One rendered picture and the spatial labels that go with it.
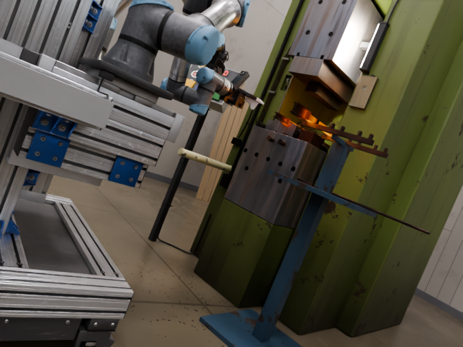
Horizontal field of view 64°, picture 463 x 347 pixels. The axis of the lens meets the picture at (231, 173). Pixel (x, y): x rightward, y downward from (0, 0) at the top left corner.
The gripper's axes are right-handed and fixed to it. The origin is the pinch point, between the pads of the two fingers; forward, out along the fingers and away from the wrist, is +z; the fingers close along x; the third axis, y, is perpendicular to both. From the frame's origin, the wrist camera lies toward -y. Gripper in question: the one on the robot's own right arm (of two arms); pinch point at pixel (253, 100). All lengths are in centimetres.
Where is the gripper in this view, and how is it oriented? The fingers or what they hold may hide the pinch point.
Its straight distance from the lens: 183.2
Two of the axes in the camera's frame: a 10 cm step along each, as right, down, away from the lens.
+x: 6.7, 3.1, -6.7
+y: -3.8, 9.2, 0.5
